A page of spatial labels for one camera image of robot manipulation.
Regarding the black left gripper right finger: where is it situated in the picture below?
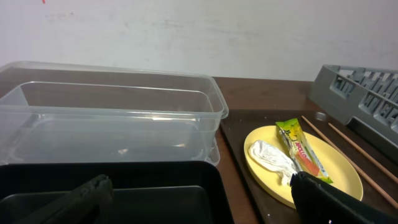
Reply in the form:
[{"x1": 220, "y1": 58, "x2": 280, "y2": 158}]
[{"x1": 290, "y1": 171, "x2": 397, "y2": 224}]

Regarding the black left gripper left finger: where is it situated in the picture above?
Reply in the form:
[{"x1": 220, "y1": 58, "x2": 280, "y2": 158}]
[{"x1": 15, "y1": 174, "x2": 114, "y2": 224}]

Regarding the green snack wrapper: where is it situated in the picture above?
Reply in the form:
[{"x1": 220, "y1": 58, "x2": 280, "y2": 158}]
[{"x1": 275, "y1": 118, "x2": 333, "y2": 184}]

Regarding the white tissue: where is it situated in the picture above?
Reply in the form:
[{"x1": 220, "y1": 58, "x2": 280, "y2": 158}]
[{"x1": 248, "y1": 140, "x2": 299, "y2": 185}]

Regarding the wooden chopstick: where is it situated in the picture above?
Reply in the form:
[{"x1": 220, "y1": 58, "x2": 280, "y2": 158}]
[
  {"x1": 302, "y1": 116, "x2": 398, "y2": 209},
  {"x1": 328, "y1": 123, "x2": 398, "y2": 183}
]

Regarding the grey dishwasher rack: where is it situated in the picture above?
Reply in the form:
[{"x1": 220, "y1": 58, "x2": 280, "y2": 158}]
[{"x1": 308, "y1": 65, "x2": 397, "y2": 163}]

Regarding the yellow plate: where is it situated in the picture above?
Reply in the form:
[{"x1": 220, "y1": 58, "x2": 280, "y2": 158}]
[{"x1": 243, "y1": 125, "x2": 364, "y2": 208}]

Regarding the dark brown serving tray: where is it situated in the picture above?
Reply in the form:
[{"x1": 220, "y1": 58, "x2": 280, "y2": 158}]
[{"x1": 221, "y1": 110, "x2": 397, "y2": 223}]

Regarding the black plastic tray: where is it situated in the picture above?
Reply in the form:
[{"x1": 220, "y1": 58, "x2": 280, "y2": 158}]
[{"x1": 1, "y1": 161, "x2": 233, "y2": 223}]

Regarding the clear plastic bin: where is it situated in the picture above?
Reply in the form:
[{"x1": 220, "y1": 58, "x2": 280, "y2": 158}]
[{"x1": 1, "y1": 62, "x2": 229, "y2": 164}]

